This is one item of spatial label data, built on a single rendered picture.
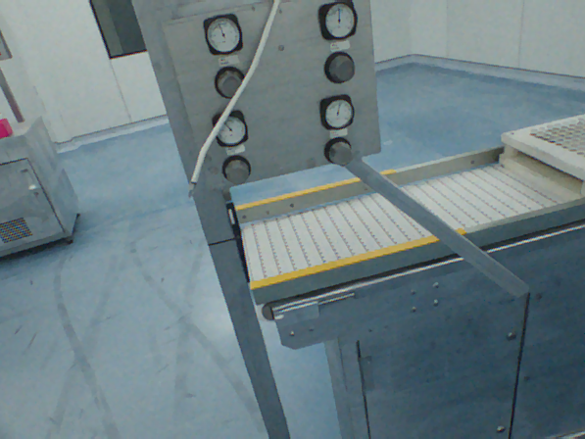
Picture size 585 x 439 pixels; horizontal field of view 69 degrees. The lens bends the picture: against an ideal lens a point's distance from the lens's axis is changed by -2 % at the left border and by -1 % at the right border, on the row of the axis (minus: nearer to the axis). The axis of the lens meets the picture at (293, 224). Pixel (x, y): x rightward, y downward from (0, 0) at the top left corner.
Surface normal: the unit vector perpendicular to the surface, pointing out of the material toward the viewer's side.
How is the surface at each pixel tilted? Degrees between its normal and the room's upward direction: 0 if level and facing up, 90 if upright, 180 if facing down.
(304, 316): 90
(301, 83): 90
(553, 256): 90
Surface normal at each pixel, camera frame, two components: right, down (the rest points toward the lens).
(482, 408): 0.19, 0.46
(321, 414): -0.17, -0.86
